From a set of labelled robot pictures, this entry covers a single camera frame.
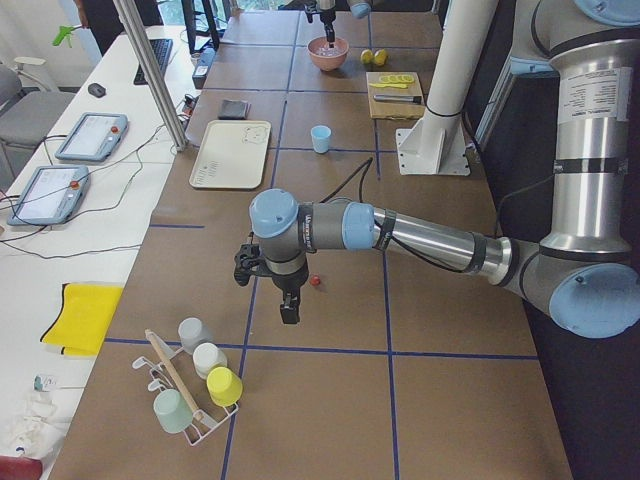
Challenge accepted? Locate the pink bowl of ice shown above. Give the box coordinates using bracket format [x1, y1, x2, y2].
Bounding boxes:
[307, 37, 350, 71]

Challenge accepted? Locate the mint green cup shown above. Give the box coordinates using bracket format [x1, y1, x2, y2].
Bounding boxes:
[153, 389, 192, 434]

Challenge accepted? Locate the teach pendant far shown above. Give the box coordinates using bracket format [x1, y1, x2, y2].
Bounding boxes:
[55, 112, 129, 163]

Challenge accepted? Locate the black camera cable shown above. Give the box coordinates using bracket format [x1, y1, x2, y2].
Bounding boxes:
[319, 156, 476, 274]

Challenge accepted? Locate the grey cup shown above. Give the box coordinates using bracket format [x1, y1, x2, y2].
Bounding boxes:
[178, 317, 213, 355]

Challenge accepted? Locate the yellow cup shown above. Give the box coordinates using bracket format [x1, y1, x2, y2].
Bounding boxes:
[206, 366, 243, 407]

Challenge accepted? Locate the teach pendant near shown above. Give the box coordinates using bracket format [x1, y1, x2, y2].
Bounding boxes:
[8, 165, 89, 226]

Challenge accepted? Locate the white wire cup rack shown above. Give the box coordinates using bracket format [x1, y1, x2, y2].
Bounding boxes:
[131, 348, 240, 446]

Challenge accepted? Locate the wooden rack handle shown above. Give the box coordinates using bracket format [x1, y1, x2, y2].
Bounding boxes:
[145, 329, 204, 421]

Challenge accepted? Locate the black computer mouse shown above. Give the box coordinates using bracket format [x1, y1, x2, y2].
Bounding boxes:
[87, 83, 106, 98]

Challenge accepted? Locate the white cup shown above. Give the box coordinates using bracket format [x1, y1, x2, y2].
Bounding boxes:
[192, 342, 228, 380]

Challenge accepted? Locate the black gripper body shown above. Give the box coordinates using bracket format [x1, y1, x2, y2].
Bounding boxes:
[266, 259, 309, 299]
[317, 0, 336, 23]

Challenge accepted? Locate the yellow plastic knife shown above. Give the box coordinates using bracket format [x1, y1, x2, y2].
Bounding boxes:
[368, 82, 409, 90]

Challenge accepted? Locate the yellow lemon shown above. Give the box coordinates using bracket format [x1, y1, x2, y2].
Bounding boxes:
[360, 49, 374, 65]
[372, 49, 388, 67]

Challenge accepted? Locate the yellow cloth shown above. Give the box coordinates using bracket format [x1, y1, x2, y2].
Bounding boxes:
[40, 283, 123, 356]

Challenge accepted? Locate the cream bear tray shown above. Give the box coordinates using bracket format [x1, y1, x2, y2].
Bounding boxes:
[189, 120, 271, 190]

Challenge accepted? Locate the light blue plastic cup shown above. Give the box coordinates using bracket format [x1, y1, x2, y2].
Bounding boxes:
[310, 125, 332, 154]

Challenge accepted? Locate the white pedestal column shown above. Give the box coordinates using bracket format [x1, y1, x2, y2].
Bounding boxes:
[396, 0, 498, 176]

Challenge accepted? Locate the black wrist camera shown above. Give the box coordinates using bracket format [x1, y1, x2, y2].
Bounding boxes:
[303, 0, 318, 23]
[233, 243, 269, 287]

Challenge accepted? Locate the black keyboard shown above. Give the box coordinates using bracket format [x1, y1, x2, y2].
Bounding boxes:
[133, 38, 174, 85]

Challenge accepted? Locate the black silver muddler stick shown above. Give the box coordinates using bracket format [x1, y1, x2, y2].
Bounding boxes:
[373, 94, 422, 105]

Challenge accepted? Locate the teach pendant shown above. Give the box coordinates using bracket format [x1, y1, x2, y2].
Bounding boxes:
[8, 165, 89, 226]
[55, 112, 129, 163]

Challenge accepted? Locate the grey folded cloth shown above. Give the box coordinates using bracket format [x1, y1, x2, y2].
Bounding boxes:
[218, 99, 250, 120]

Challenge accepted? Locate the aluminium frame post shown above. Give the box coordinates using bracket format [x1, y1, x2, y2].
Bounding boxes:
[113, 0, 188, 152]

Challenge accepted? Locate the wooden cutting board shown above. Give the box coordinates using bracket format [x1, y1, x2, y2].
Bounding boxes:
[366, 72, 425, 119]

